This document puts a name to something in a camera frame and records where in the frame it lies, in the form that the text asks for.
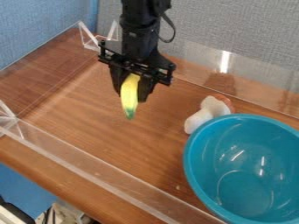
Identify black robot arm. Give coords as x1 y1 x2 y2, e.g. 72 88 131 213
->
97 0 176 102

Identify clear acrylic back barrier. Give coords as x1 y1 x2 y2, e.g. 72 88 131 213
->
159 40 299 118

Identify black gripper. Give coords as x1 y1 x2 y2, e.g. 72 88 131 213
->
99 24 175 102

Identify clear acrylic front barrier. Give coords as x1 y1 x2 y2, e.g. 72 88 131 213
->
4 119 224 224

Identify clear acrylic corner bracket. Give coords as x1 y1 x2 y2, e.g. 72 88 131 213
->
77 21 119 53

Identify clear acrylic left bracket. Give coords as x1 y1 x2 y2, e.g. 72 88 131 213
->
0 100 24 138

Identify yellow toy banana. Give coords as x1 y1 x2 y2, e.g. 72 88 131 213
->
120 73 140 120

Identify white toy mushroom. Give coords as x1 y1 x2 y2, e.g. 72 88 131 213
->
183 94 235 135

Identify black cable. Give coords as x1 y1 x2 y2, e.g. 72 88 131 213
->
156 11 177 44

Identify clear acrylic barrier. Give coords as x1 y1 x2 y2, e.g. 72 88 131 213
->
4 119 224 224
159 40 299 118

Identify blue plastic bowl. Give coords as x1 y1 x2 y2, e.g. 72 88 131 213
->
183 114 299 224

